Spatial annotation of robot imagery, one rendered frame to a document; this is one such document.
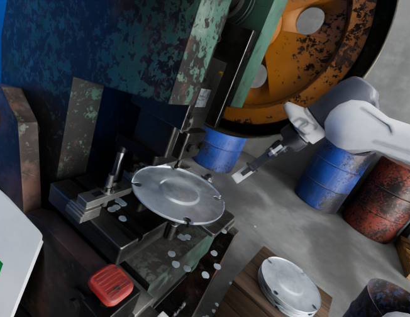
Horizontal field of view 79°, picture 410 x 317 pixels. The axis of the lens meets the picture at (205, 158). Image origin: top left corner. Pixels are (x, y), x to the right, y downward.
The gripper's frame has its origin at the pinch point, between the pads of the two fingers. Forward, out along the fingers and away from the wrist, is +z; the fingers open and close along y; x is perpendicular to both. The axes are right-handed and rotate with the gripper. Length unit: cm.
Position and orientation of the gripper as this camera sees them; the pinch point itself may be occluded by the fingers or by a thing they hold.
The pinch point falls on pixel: (243, 173)
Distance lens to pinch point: 77.3
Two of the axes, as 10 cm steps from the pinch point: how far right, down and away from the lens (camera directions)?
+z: -6.7, 5.6, 4.8
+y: 4.7, -1.8, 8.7
